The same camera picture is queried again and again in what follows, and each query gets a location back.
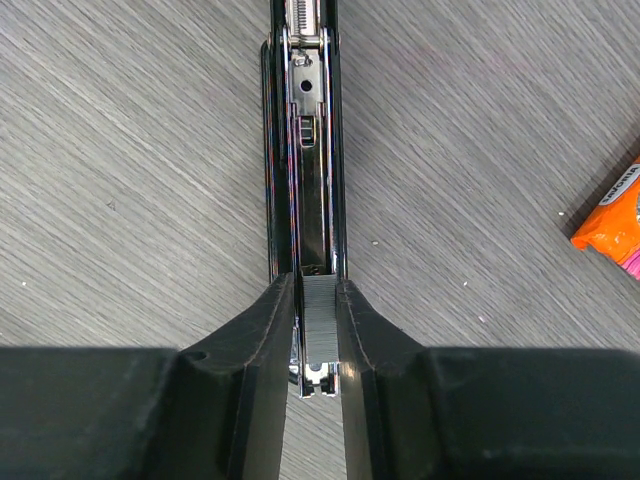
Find Fox's candy bag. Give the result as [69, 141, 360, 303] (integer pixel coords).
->
[571, 159, 640, 280]

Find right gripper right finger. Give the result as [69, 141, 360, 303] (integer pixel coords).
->
[336, 281, 639, 479]

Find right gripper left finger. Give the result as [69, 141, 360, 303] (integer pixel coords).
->
[1, 275, 294, 479]

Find silver staple strip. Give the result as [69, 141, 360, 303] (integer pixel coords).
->
[303, 275, 338, 364]

